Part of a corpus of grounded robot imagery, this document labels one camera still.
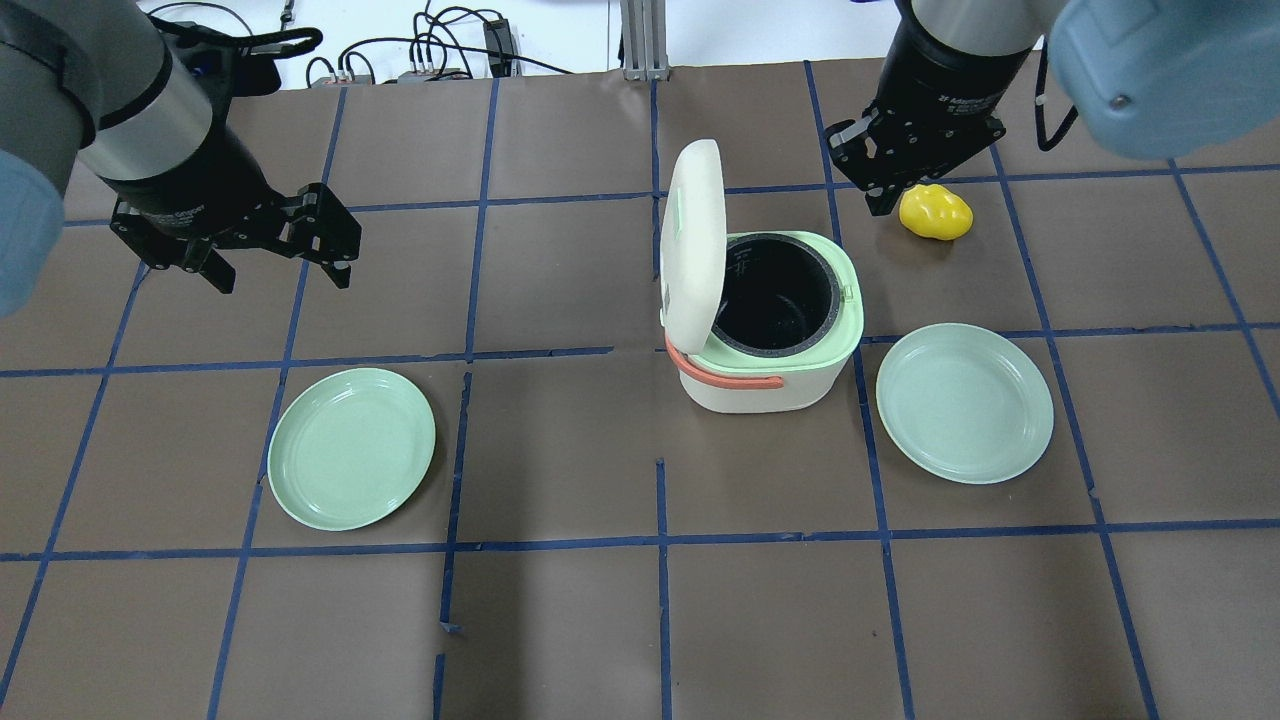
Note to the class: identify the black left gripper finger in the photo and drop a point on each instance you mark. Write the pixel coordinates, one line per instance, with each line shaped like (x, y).
(338, 270)
(215, 269)

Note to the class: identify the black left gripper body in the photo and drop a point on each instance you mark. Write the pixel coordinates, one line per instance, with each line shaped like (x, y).
(188, 178)

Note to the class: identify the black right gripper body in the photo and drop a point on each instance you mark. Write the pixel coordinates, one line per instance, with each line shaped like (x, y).
(945, 78)

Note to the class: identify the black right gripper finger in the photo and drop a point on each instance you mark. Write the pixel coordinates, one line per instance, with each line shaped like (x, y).
(884, 190)

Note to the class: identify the white rice cooker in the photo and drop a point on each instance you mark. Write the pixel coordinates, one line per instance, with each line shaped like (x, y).
(756, 322)

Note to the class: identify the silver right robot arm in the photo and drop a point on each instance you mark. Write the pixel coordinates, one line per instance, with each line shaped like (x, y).
(1149, 80)

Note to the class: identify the green plate near rice cooker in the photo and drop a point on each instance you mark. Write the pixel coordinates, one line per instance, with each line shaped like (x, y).
(965, 404)

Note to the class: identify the yellow plastic pepper toy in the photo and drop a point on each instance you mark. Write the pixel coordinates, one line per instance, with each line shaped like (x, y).
(932, 211)

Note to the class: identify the green plate left side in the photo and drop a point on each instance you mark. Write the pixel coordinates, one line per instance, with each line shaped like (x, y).
(351, 449)

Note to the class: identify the aluminium frame post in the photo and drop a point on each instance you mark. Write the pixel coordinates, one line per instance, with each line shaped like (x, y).
(644, 54)

